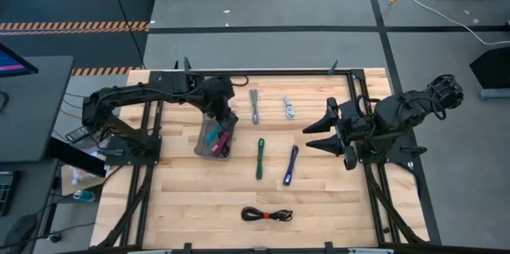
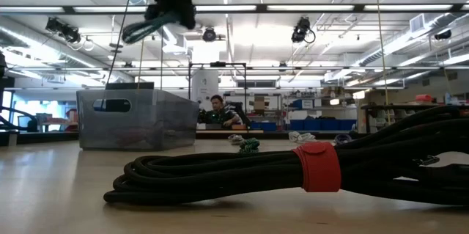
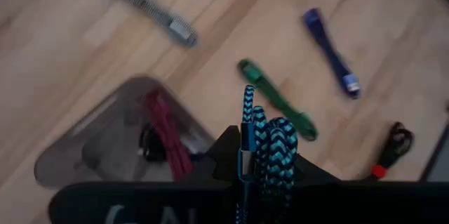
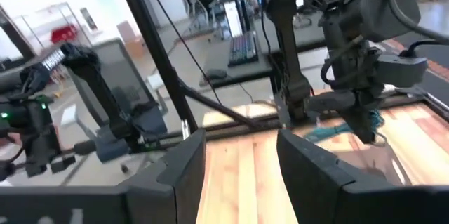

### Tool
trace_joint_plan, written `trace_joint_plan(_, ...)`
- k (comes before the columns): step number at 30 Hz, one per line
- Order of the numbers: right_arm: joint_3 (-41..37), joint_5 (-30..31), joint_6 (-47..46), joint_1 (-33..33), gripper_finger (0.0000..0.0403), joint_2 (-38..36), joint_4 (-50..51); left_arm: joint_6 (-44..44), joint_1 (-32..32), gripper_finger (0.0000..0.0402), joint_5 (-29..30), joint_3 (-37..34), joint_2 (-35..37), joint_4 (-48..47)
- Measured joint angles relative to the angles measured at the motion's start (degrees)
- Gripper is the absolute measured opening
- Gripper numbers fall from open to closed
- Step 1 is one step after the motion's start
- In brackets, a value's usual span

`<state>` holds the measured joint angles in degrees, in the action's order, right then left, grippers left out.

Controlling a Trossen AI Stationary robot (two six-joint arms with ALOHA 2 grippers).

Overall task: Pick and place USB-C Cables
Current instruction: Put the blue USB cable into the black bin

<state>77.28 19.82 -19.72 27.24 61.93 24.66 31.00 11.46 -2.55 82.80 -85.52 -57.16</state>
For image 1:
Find black keyboard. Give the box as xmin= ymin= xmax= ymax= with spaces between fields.
xmin=0 ymin=170 xmax=17 ymax=217

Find black flat device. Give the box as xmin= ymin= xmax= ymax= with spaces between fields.
xmin=65 ymin=125 xmax=89 ymax=143

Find dark grey desk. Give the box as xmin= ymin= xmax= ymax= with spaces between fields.
xmin=0 ymin=55 xmax=107 ymax=254

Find silver metal bracket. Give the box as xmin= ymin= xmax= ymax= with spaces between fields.
xmin=348 ymin=248 xmax=395 ymax=254
xmin=127 ymin=248 xmax=172 ymax=254

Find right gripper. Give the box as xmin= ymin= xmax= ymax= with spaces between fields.
xmin=301 ymin=97 xmax=378 ymax=157

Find computer monitor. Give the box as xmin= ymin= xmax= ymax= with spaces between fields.
xmin=0 ymin=42 xmax=40 ymax=79

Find blue water bottle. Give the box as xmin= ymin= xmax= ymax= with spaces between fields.
xmin=72 ymin=189 xmax=97 ymax=203

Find translucent grey plastic bin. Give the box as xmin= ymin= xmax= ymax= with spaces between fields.
xmin=194 ymin=112 xmax=236 ymax=162

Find white floor cable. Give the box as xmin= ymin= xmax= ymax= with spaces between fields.
xmin=388 ymin=0 xmax=510 ymax=46

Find blue braided USB-C cable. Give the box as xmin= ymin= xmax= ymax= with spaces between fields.
xmin=282 ymin=144 xmax=300 ymax=187

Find black computer mouse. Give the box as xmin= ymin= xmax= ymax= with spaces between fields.
xmin=2 ymin=214 xmax=39 ymax=247

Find grey cable tie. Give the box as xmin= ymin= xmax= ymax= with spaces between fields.
xmin=249 ymin=88 xmax=261 ymax=125

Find white USB-C cable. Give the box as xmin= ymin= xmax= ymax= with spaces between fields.
xmin=283 ymin=94 xmax=296 ymax=120

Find black device at right edge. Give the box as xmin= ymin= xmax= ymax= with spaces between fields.
xmin=95 ymin=68 xmax=443 ymax=254

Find black cable with red tie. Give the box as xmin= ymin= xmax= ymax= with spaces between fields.
xmin=241 ymin=205 xmax=294 ymax=223

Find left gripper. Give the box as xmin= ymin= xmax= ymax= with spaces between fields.
xmin=201 ymin=75 xmax=239 ymax=132

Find black hazard-striped floor mat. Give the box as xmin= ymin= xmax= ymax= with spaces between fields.
xmin=0 ymin=0 xmax=158 ymax=76

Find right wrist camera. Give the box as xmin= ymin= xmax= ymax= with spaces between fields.
xmin=343 ymin=145 xmax=359 ymax=171

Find thin black hanging cable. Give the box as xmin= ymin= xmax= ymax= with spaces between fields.
xmin=105 ymin=0 xmax=147 ymax=70

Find magenta braided USB-C cable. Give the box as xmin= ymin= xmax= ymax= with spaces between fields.
xmin=210 ymin=126 xmax=235 ymax=158

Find black box on floor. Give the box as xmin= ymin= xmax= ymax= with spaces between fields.
xmin=469 ymin=46 xmax=510 ymax=90

